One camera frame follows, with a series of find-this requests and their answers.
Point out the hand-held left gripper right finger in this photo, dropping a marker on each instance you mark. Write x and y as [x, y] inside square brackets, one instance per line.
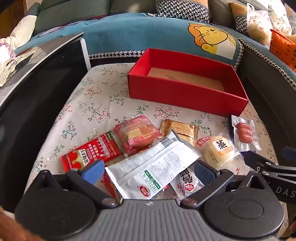
[204, 172]

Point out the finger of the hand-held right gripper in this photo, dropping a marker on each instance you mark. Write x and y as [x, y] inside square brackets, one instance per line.
[266, 163]
[289, 153]

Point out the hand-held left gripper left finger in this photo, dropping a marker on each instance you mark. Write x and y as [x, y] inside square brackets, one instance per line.
[92, 172]

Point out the red spicy strip packet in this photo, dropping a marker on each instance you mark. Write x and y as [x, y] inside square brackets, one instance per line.
[92, 150]

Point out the small white brown packet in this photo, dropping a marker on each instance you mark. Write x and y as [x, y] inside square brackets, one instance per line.
[185, 183]

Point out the round steamed cake packet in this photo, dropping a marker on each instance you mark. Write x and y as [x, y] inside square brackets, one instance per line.
[219, 148]

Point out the long white snack packet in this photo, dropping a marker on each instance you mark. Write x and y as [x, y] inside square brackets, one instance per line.
[143, 171]

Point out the pink clear cake packet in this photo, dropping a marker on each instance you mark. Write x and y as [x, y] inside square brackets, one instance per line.
[136, 134]

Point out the red cardboard box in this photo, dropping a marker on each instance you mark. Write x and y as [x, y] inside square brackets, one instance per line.
[185, 95]

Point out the person's left forearm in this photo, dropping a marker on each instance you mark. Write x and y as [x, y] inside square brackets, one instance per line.
[13, 227]

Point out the clear sausage packet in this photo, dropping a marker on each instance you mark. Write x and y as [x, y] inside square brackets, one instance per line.
[244, 134]

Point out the gold foil packet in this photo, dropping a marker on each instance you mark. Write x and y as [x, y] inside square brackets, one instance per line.
[182, 131]

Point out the purple packet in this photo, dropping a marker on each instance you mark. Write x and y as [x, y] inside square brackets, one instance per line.
[232, 128]

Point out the floral cloth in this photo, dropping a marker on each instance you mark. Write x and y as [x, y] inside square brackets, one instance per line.
[92, 102]

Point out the orange mesh basket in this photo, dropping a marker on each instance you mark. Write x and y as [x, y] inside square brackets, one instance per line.
[283, 48]

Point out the black glass side table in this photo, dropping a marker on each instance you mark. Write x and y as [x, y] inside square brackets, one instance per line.
[46, 69]

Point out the white plastic bag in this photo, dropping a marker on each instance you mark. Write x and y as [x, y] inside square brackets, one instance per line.
[279, 16]
[257, 25]

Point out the white crumpled cloth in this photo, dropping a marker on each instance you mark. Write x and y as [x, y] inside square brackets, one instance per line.
[23, 32]

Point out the grey cushion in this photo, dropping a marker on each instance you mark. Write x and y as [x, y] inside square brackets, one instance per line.
[69, 14]

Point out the houndstooth cushion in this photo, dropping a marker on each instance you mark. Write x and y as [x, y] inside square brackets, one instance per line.
[182, 8]

